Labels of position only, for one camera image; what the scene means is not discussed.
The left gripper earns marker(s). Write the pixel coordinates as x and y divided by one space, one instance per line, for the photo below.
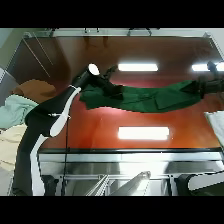
112 89

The dark green shirt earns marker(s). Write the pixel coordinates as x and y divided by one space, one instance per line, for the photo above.
146 98

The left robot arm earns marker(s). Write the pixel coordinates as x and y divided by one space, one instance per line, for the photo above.
40 123

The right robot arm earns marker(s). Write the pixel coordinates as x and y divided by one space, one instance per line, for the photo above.
213 85

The brown garment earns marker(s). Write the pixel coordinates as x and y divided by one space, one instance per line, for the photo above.
35 90

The pale green garment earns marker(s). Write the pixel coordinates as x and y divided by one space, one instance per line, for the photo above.
15 111

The white garment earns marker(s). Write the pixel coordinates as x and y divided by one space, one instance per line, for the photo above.
216 126

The cream garment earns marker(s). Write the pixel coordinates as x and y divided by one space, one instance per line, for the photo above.
11 146

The silver frame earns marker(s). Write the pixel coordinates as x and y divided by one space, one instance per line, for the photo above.
133 166

